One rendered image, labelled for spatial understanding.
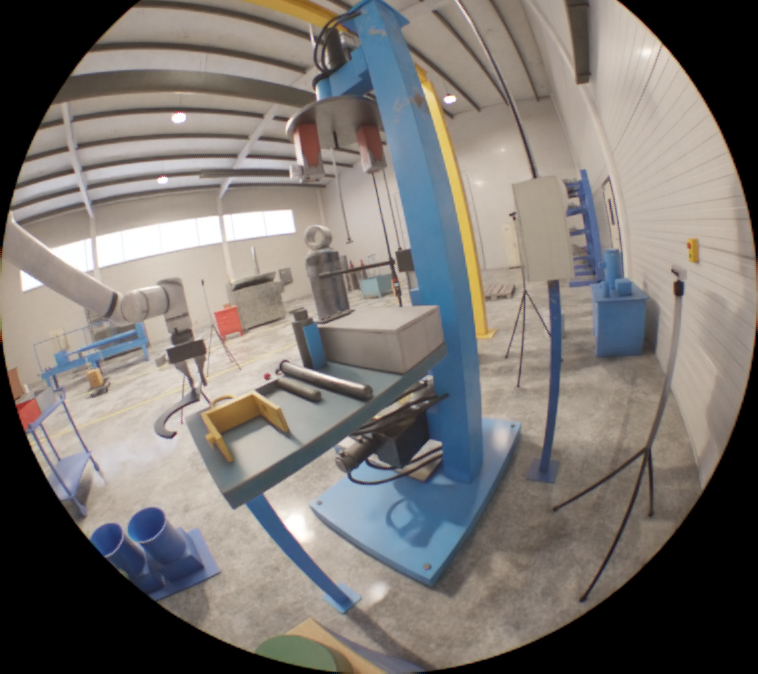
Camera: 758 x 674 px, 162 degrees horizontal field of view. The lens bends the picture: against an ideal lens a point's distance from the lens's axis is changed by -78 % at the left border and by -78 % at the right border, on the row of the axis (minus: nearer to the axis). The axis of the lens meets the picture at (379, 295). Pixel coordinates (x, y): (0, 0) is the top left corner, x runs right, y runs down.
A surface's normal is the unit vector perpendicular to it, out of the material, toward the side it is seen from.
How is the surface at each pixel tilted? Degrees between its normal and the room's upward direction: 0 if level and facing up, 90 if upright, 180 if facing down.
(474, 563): 0
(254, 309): 90
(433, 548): 0
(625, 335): 90
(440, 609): 0
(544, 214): 90
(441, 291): 90
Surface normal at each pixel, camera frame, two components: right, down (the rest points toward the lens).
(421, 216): -0.64, 0.23
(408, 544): -0.20, -0.97
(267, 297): 0.69, -0.04
